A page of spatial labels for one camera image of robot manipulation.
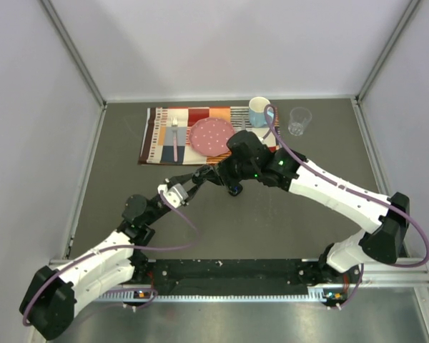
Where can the pink dotted plate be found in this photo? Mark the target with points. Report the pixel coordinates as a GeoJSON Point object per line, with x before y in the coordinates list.
{"type": "Point", "coordinates": [209, 136]}

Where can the glossy black charging case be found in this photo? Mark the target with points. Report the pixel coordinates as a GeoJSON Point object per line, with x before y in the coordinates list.
{"type": "Point", "coordinates": [235, 190]}

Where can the light blue mug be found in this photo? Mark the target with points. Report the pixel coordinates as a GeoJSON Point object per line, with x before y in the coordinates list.
{"type": "Point", "coordinates": [256, 111]}

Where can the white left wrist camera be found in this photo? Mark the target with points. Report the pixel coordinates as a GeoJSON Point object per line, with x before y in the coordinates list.
{"type": "Point", "coordinates": [176, 195]}

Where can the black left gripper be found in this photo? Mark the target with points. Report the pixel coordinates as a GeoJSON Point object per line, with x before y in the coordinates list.
{"type": "Point", "coordinates": [184, 179]}

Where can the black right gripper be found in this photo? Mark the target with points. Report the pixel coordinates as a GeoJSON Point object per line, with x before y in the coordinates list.
{"type": "Point", "coordinates": [223, 172]}

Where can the fork with pink handle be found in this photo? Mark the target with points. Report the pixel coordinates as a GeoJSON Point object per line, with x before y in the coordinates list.
{"type": "Point", "coordinates": [175, 144]}

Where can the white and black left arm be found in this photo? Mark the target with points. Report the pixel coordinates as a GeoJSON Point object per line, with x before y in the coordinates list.
{"type": "Point", "coordinates": [56, 296]}

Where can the colourful patchwork placemat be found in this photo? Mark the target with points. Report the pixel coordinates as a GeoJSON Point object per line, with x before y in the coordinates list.
{"type": "Point", "coordinates": [157, 146]}

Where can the aluminium frame rail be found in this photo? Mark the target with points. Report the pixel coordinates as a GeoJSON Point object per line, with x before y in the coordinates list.
{"type": "Point", "coordinates": [139, 289]}

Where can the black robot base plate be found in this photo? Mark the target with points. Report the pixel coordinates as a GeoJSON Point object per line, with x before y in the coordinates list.
{"type": "Point", "coordinates": [242, 277]}

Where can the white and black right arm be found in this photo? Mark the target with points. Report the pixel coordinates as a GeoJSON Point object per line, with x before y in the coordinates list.
{"type": "Point", "coordinates": [382, 231]}

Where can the clear drinking glass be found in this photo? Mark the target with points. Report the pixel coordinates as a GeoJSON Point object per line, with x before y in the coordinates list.
{"type": "Point", "coordinates": [300, 117]}

